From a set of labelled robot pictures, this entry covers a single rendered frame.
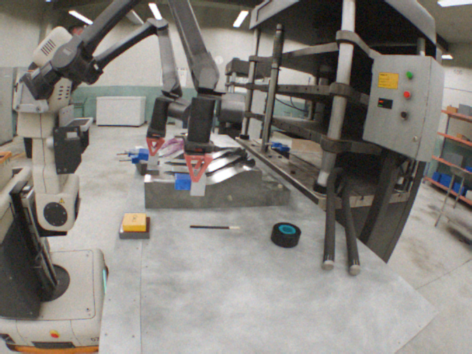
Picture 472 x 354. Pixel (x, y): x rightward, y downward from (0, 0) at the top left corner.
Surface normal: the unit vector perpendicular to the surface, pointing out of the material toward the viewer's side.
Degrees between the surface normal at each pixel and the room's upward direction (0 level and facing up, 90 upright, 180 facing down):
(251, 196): 90
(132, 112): 90
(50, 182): 90
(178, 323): 0
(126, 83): 90
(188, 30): 69
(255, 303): 0
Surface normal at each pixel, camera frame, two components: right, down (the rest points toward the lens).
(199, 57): 0.17, -0.01
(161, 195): 0.29, 0.36
